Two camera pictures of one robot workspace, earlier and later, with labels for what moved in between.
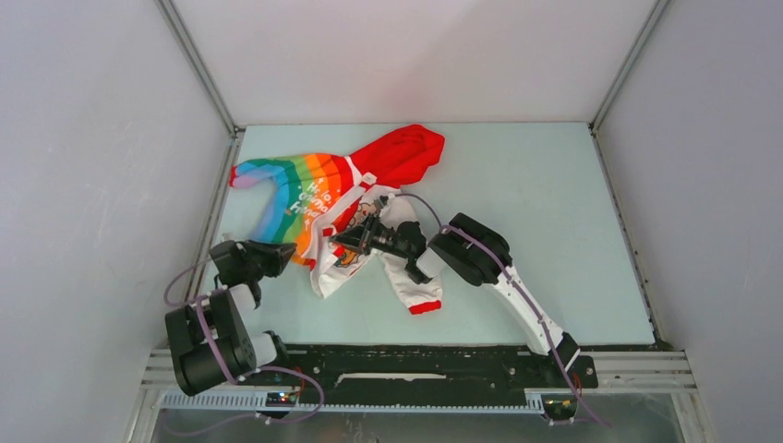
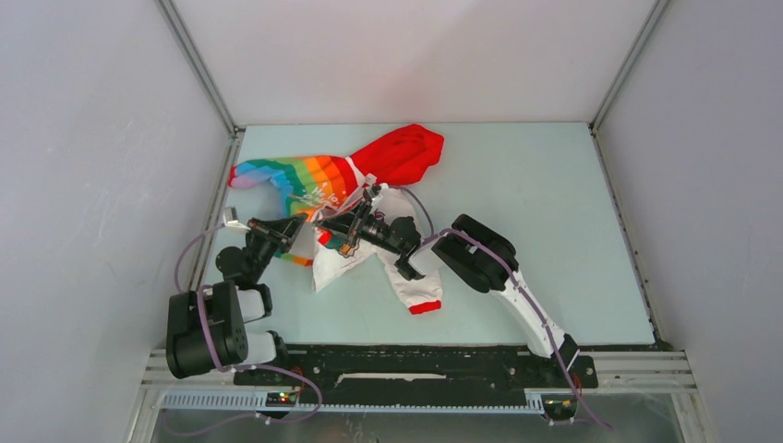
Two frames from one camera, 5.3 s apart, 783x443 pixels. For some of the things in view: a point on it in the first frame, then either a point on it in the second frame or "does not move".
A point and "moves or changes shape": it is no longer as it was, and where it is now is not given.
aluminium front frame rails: (609, 372) does not move
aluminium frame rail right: (648, 27) does not move
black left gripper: (277, 255) → (278, 233)
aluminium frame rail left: (205, 79) does not move
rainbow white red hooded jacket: (312, 197) moves or changes shape
